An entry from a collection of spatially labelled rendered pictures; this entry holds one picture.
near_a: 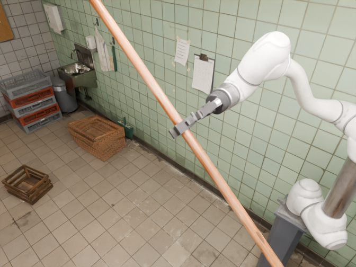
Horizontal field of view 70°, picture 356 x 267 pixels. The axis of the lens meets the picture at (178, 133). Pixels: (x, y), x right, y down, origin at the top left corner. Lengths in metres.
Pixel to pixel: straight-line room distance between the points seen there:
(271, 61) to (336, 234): 1.01
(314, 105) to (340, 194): 0.46
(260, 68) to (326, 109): 0.44
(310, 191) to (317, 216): 0.16
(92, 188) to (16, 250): 0.93
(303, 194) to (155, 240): 1.61
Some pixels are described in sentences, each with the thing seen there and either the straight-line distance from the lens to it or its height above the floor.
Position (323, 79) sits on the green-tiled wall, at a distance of 1.90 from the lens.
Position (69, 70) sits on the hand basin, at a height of 0.80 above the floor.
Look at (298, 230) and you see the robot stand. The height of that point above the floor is 0.96.
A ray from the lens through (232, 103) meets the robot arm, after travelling 0.89.
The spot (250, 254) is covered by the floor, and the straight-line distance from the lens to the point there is 2.78.
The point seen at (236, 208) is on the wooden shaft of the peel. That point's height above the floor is 1.77.
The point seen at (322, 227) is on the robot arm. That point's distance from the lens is 1.56.
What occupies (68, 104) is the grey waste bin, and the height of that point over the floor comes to 0.17.
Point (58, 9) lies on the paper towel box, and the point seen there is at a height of 1.58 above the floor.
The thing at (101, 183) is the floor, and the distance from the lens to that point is 3.32.
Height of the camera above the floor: 2.40
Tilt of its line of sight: 38 degrees down
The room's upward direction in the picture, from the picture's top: straight up
